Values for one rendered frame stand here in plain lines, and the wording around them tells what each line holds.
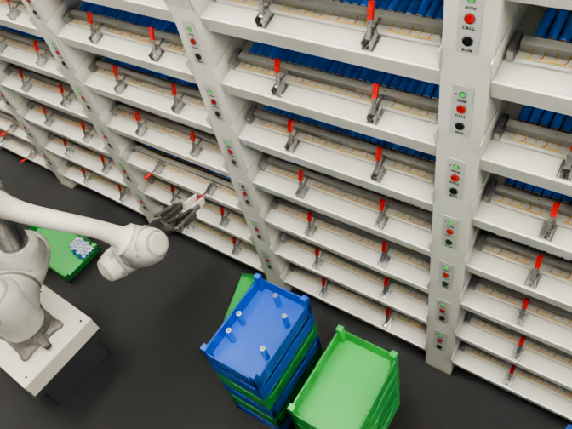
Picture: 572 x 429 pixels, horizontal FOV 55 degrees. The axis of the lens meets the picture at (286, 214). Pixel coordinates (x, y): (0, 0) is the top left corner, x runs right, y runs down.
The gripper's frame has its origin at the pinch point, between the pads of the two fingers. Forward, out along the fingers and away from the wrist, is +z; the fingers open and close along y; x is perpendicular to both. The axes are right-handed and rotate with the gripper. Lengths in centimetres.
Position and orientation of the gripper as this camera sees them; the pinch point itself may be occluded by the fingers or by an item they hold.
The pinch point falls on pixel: (194, 203)
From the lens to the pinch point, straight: 197.0
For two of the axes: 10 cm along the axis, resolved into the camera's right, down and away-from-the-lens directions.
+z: 5.7, -5.4, 6.2
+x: -0.4, -7.8, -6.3
